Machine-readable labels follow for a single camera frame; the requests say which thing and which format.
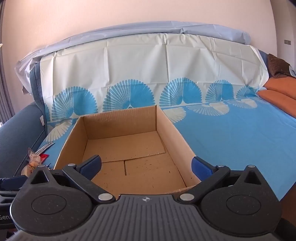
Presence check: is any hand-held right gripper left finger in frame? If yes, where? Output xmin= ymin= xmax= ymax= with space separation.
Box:
xmin=27 ymin=155 xmax=116 ymax=205

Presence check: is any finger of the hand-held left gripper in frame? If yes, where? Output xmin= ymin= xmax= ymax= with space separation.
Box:
xmin=0 ymin=175 xmax=28 ymax=191
xmin=0 ymin=191 xmax=16 ymax=229

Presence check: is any blue-grey sofa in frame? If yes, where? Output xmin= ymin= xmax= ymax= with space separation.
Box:
xmin=0 ymin=65 xmax=49 ymax=179

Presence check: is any cardboard box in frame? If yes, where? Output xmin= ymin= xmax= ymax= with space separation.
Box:
xmin=54 ymin=105 xmax=201 ymax=200

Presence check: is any light blue sheet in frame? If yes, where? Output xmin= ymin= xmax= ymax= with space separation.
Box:
xmin=14 ymin=21 xmax=251 ymax=95

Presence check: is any brown cloth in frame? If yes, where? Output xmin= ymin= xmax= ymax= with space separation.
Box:
xmin=267 ymin=53 xmax=293 ymax=78

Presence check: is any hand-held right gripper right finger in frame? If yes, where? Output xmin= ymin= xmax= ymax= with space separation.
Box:
xmin=178 ymin=157 xmax=267 ymax=205

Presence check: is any clear-wrapped pastry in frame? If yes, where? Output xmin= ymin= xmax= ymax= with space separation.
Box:
xmin=22 ymin=148 xmax=45 ymax=176

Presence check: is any orange cushion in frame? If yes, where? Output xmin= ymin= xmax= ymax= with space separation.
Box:
xmin=256 ymin=89 xmax=296 ymax=116
xmin=264 ymin=76 xmax=296 ymax=98

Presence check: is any grey curtain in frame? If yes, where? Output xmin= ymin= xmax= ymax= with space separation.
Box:
xmin=0 ymin=46 xmax=15 ymax=127

